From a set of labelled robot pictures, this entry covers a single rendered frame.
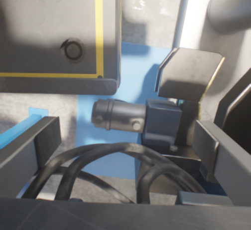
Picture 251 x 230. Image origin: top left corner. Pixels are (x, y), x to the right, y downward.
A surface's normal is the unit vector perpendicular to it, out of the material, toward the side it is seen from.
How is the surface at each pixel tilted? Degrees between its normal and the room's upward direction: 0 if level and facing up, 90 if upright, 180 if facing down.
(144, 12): 0
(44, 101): 0
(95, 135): 0
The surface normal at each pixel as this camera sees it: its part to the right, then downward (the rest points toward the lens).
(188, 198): 0.13, -0.95
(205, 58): -0.03, 0.28
